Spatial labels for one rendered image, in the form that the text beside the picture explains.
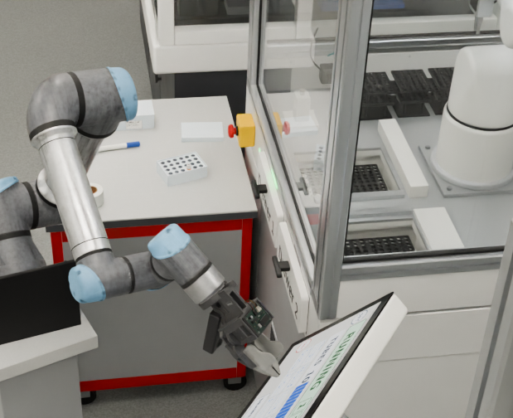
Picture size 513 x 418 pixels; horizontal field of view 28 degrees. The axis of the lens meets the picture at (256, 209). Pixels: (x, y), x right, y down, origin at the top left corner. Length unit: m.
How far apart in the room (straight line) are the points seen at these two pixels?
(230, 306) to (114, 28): 3.60
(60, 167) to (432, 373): 1.00
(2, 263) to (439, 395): 1.07
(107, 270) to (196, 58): 1.50
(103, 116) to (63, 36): 3.24
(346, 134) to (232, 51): 1.45
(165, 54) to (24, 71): 1.82
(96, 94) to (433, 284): 0.83
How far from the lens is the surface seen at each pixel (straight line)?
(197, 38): 3.37
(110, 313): 3.09
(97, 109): 2.16
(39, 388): 2.61
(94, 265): 2.02
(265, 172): 2.74
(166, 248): 1.97
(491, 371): 0.83
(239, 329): 2.00
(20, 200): 2.48
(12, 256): 2.43
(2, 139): 4.62
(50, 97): 2.13
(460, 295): 2.35
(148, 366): 3.25
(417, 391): 2.53
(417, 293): 2.30
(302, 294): 2.37
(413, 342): 2.41
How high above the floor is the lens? 2.50
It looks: 37 degrees down
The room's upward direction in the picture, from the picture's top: 3 degrees clockwise
